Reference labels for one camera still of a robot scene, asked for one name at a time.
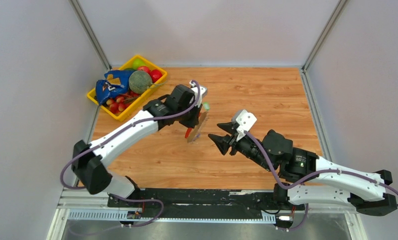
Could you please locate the right frame post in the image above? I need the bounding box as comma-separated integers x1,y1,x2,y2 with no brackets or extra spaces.
301,0,349,73

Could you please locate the left frame post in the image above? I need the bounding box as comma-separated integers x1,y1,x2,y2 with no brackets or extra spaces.
68,0,112,70

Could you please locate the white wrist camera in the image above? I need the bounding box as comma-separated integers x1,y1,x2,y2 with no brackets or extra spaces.
231,109,257,142
189,79,208,108

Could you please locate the key with green tag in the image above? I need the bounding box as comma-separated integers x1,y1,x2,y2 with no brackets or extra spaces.
202,102,211,112

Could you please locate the red apple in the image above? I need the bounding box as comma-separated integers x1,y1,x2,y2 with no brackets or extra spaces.
137,65,151,74

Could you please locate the yellow plastic bin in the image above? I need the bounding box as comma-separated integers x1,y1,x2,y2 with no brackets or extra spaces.
87,55,168,121

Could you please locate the blue snack bag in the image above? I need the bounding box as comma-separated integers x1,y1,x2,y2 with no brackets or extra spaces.
95,69,135,105

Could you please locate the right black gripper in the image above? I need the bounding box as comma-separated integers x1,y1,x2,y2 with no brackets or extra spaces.
208,122,274,172

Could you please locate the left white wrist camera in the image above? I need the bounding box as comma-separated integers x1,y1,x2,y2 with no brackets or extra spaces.
189,79,208,108

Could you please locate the bunch of red cherries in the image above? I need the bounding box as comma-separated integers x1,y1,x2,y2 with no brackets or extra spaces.
104,92,140,115

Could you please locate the red tomato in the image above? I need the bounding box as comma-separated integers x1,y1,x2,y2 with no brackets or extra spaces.
149,69,163,83

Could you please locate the metal key holder red handle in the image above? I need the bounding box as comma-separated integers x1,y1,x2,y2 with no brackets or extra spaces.
184,111,208,143

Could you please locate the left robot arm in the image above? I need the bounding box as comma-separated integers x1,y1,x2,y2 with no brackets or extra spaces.
67,80,208,207

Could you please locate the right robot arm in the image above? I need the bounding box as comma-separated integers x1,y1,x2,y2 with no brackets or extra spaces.
208,122,398,217

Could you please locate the green melon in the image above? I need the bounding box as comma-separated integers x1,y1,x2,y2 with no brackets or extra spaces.
128,70,153,95

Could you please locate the green apple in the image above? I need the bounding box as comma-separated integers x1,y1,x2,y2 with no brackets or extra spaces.
131,58,146,70

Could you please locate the frame post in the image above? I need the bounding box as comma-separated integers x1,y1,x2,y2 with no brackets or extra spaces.
68,0,112,70
301,0,349,73

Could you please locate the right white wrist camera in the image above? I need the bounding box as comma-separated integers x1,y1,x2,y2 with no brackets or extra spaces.
231,109,257,142

